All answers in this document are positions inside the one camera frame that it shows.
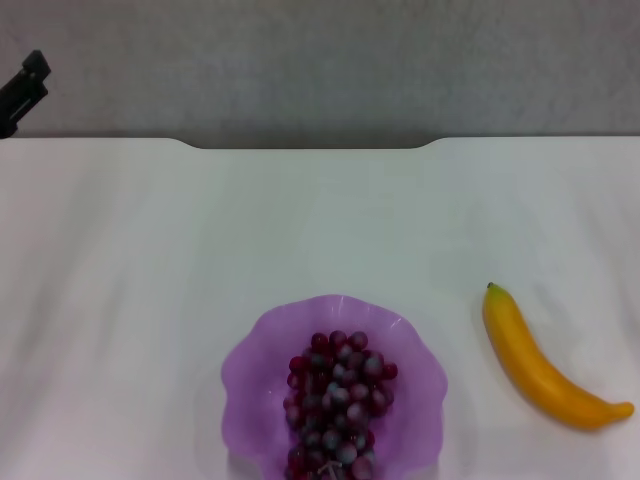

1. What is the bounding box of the purple wavy plastic plate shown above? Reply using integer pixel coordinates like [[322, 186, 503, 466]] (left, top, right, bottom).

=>
[[219, 293, 449, 480]]

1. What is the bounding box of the yellow plastic banana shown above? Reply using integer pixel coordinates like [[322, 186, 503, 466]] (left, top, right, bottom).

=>
[[481, 282, 636, 432]]

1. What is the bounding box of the dark red grape bunch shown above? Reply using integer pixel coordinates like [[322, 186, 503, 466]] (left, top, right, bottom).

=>
[[283, 329, 400, 480]]

